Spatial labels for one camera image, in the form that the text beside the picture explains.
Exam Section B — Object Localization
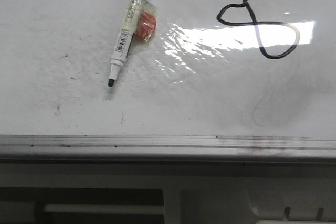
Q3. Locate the white whiteboard with aluminium frame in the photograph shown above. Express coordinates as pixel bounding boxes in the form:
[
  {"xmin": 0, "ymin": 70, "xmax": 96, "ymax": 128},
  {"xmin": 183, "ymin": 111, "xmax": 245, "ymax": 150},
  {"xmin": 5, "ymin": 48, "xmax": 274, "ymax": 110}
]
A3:
[{"xmin": 1, "ymin": 0, "xmax": 335, "ymax": 161}]

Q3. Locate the white whiteboard marker black tip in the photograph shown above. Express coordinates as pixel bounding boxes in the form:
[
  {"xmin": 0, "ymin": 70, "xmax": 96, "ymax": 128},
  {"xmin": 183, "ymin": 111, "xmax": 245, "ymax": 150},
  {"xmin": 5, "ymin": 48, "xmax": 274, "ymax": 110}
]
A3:
[{"xmin": 108, "ymin": 0, "xmax": 157, "ymax": 87}]

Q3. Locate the white plastic table frame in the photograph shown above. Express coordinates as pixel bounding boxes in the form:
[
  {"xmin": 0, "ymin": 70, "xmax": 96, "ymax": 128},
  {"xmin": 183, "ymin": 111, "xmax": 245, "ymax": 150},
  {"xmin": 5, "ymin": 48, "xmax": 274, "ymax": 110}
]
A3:
[{"xmin": 1, "ymin": 162, "xmax": 335, "ymax": 223}]

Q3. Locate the white bar under table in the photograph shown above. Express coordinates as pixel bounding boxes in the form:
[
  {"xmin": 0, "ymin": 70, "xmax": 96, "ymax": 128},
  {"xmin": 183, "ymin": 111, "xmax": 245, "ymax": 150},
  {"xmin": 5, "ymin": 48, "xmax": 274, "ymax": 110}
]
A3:
[{"xmin": 43, "ymin": 204, "xmax": 164, "ymax": 215}]

